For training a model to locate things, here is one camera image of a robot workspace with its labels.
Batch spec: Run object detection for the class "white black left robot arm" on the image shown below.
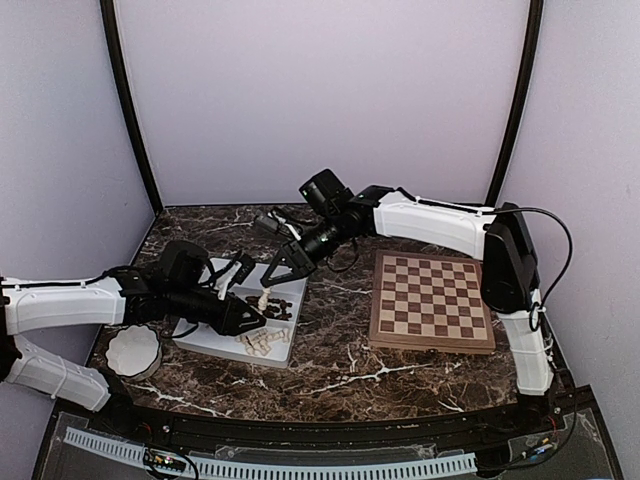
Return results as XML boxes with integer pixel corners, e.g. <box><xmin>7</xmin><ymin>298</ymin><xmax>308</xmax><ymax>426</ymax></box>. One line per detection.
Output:
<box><xmin>1</xmin><ymin>267</ymin><xmax>266</xmax><ymax>436</ymax></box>

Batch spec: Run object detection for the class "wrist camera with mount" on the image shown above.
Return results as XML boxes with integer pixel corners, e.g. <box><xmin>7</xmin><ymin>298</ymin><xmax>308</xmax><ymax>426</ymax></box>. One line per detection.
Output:
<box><xmin>254</xmin><ymin>212</ymin><xmax>302</xmax><ymax>240</ymax></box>
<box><xmin>214</xmin><ymin>252</ymin><xmax>255</xmax><ymax>300</ymax></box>

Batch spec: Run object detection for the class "white slotted cable duct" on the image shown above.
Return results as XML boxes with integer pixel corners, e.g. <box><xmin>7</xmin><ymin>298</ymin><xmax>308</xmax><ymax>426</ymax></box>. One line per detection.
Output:
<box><xmin>63</xmin><ymin>427</ymin><xmax>477</xmax><ymax>479</ymax></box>

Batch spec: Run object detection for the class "black left frame post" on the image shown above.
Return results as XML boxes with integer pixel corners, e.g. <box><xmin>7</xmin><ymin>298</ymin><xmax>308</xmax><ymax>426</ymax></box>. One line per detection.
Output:
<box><xmin>99</xmin><ymin>0</ymin><xmax>164</xmax><ymax>216</ymax></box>

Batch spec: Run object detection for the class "black right frame post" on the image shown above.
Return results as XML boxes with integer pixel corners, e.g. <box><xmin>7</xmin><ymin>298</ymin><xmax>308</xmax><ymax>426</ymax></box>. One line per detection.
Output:
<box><xmin>484</xmin><ymin>0</ymin><xmax>544</xmax><ymax>206</ymax></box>

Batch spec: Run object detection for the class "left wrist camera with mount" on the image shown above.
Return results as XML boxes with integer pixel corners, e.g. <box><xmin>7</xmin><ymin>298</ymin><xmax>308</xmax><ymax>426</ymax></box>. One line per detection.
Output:
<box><xmin>214</xmin><ymin>252</ymin><xmax>255</xmax><ymax>300</ymax></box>

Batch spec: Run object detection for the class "white scalloped ceramic bowl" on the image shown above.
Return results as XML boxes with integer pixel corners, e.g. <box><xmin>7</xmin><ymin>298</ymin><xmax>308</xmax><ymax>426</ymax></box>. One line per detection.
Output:
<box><xmin>105</xmin><ymin>326</ymin><xmax>162</xmax><ymax>381</ymax></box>

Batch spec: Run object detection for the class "cream white chess piece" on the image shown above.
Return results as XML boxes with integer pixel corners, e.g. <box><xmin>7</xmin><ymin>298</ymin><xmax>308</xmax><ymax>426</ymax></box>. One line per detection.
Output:
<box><xmin>254</xmin><ymin>328</ymin><xmax>291</xmax><ymax>343</ymax></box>
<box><xmin>236</xmin><ymin>335</ymin><xmax>272</xmax><ymax>357</ymax></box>

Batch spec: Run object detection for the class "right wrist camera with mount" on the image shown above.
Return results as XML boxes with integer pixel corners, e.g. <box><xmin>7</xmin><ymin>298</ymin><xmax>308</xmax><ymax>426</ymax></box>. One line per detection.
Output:
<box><xmin>254</xmin><ymin>212</ymin><xmax>302</xmax><ymax>240</ymax></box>

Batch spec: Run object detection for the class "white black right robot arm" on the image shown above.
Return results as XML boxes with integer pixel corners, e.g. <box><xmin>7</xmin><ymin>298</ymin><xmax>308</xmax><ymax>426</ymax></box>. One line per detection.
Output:
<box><xmin>260</xmin><ymin>170</ymin><xmax>553</xmax><ymax>434</ymax></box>

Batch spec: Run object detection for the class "wooden chess board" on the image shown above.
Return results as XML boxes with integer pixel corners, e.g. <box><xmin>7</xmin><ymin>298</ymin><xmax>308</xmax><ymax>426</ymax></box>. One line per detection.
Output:
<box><xmin>369</xmin><ymin>250</ymin><xmax>496</xmax><ymax>355</ymax></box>

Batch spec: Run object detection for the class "white divided plastic tray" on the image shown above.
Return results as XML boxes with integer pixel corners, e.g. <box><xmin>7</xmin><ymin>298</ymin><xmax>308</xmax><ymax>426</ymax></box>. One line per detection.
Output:
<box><xmin>170</xmin><ymin>263</ymin><xmax>307</xmax><ymax>369</ymax></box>

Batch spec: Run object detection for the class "dark brown chess piece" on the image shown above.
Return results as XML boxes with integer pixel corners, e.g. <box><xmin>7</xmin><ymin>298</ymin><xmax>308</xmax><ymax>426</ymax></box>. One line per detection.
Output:
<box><xmin>267</xmin><ymin>298</ymin><xmax>293</xmax><ymax>311</ymax></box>
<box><xmin>263</xmin><ymin>308</ymin><xmax>293</xmax><ymax>321</ymax></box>

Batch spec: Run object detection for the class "black curved front rail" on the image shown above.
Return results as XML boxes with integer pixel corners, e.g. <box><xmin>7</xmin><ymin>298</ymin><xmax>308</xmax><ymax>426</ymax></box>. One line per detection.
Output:
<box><xmin>91</xmin><ymin>376</ymin><xmax>592</xmax><ymax>450</ymax></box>

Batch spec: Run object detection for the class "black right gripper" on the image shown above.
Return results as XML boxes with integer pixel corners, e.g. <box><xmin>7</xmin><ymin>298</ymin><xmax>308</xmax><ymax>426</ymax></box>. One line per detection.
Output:
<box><xmin>261</xmin><ymin>211</ymin><xmax>349</xmax><ymax>286</ymax></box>

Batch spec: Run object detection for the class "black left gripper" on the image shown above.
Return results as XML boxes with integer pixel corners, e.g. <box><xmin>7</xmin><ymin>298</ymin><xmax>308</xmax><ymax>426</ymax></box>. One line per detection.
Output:
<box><xmin>167</xmin><ymin>284</ymin><xmax>266</xmax><ymax>336</ymax></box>

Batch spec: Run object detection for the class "black frame post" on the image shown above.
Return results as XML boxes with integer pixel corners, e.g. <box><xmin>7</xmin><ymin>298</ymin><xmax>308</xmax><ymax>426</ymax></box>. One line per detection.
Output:
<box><xmin>99</xmin><ymin>0</ymin><xmax>164</xmax><ymax>216</ymax></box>
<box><xmin>484</xmin><ymin>0</ymin><xmax>544</xmax><ymax>206</ymax></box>

